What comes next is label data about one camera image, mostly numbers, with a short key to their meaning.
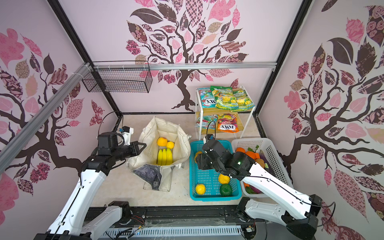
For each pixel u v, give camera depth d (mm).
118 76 947
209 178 869
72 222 385
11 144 510
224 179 811
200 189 777
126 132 662
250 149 948
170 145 953
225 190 775
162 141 932
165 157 920
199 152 929
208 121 903
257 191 765
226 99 758
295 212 384
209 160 592
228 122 897
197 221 727
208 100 774
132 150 644
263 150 948
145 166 646
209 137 614
